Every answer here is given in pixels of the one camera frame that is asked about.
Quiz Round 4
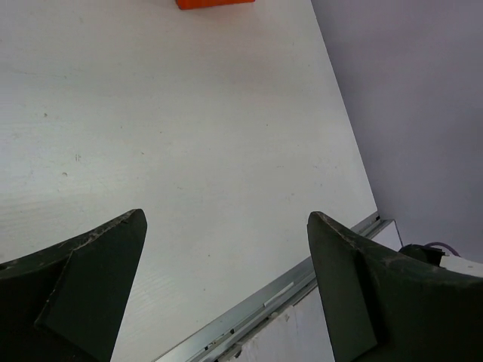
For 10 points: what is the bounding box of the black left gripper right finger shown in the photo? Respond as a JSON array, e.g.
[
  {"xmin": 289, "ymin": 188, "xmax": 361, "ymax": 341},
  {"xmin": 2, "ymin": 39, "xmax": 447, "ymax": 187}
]
[{"xmin": 307, "ymin": 211, "xmax": 482, "ymax": 361}]

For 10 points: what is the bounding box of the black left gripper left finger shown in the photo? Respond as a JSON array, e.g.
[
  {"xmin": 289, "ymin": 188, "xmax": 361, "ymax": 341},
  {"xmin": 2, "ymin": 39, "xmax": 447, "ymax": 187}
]
[{"xmin": 1, "ymin": 209, "xmax": 147, "ymax": 361}]

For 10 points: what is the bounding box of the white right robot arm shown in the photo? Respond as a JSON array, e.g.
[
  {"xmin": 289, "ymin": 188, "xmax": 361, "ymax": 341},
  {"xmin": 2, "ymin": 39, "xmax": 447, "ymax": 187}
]
[{"xmin": 399, "ymin": 242, "xmax": 483, "ymax": 278}]

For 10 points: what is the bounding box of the orange paper bag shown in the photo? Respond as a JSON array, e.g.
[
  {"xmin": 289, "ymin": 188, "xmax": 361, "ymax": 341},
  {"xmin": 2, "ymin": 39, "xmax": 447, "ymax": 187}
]
[{"xmin": 175, "ymin": 0, "xmax": 254, "ymax": 11}]

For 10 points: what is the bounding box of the white front cover board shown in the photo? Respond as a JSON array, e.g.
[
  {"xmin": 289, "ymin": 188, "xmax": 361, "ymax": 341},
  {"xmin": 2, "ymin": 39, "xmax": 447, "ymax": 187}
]
[{"xmin": 233, "ymin": 222, "xmax": 403, "ymax": 362}]

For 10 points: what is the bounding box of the aluminium front table rail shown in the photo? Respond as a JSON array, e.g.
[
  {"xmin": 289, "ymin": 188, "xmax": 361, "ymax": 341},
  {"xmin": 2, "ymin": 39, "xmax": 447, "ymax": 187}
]
[{"xmin": 154, "ymin": 210, "xmax": 392, "ymax": 362}]

